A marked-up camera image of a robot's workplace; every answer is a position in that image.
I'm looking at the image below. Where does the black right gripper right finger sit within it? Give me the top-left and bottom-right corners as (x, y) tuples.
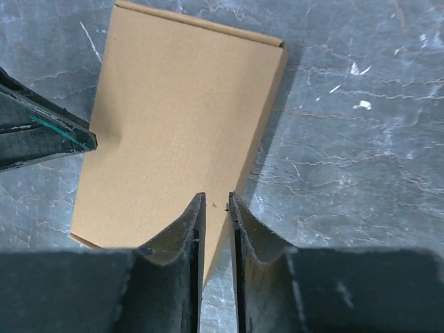
(228, 193), (443, 332)

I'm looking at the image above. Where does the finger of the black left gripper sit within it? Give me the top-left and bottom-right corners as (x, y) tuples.
(1, 70), (97, 172)

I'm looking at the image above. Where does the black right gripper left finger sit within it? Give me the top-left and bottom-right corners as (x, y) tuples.
(1, 193), (206, 332)

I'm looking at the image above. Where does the brown cardboard express box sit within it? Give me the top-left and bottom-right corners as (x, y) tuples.
(70, 1), (288, 280)

